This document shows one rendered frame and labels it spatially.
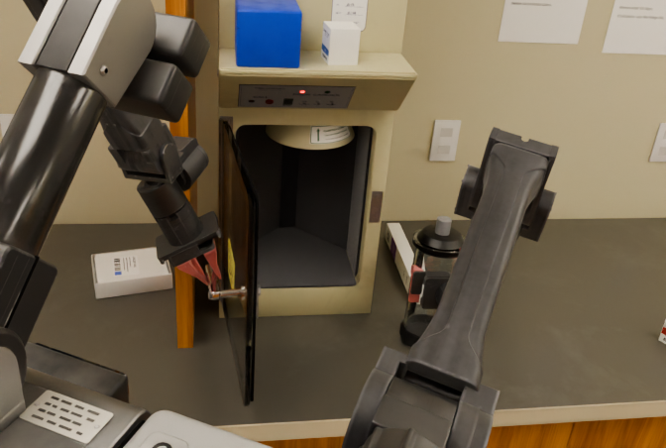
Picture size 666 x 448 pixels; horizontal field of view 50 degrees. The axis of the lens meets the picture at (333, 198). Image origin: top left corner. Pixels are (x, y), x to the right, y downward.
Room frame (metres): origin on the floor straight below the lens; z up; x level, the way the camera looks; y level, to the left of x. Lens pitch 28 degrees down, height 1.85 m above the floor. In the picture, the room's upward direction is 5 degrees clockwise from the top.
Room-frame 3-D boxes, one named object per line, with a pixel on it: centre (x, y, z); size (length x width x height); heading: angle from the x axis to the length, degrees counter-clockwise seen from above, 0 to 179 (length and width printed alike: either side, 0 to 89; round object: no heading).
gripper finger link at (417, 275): (1.13, -0.19, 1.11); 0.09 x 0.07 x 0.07; 11
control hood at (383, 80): (1.15, 0.05, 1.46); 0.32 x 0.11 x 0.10; 101
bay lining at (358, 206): (1.32, 0.08, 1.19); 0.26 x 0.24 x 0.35; 101
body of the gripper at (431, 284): (1.06, -0.23, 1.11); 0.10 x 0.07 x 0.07; 101
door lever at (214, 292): (0.94, 0.16, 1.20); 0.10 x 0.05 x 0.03; 17
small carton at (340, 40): (1.15, 0.01, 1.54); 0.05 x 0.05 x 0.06; 16
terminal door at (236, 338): (1.01, 0.16, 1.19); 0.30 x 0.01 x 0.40; 17
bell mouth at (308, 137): (1.30, 0.06, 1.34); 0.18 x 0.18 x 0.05
